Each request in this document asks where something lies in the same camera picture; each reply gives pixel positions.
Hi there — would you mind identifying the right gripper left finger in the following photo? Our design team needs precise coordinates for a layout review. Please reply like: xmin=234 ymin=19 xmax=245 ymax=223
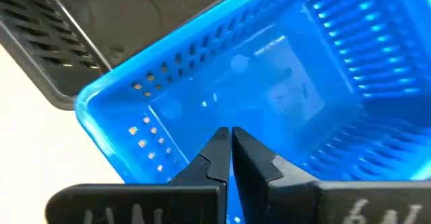
xmin=45 ymin=126 xmax=232 ymax=224

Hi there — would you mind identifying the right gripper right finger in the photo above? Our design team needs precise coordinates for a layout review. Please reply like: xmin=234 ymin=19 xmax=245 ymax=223
xmin=231 ymin=126 xmax=431 ymax=224

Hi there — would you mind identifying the blue plastic basket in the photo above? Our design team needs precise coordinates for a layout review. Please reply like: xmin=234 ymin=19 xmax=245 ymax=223
xmin=73 ymin=0 xmax=431 ymax=224

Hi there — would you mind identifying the black plastic basket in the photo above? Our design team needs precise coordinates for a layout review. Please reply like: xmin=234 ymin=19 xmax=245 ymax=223
xmin=0 ymin=0 xmax=257 ymax=112

